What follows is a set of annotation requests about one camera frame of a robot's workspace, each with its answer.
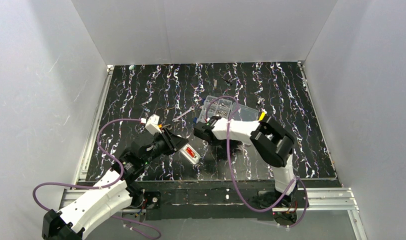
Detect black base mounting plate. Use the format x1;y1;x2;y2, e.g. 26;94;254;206
132;179;341;221

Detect red orange battery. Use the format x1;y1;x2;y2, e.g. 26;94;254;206
185;147;195;158

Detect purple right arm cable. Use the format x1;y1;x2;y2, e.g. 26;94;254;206
204;96;310;229

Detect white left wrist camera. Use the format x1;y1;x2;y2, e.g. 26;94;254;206
140;114;162;136

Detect clear plastic screw organizer box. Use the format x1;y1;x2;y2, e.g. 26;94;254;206
194;95;259;123

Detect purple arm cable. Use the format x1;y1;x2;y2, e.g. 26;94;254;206
204;96;310;229
32;117;162;240

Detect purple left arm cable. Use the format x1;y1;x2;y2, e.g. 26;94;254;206
32;117;162;240

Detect white AC remote control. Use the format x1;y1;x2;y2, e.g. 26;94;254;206
179;143;201;165

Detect yellow handled screwdriver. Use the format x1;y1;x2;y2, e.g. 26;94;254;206
258;112;266;121

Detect orange handled pliers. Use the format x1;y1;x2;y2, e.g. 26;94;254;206
158;124;173;130

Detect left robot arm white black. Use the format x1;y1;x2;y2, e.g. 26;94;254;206
41;129;201;240

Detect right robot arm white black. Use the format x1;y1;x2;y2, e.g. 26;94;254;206
193;116;297;201

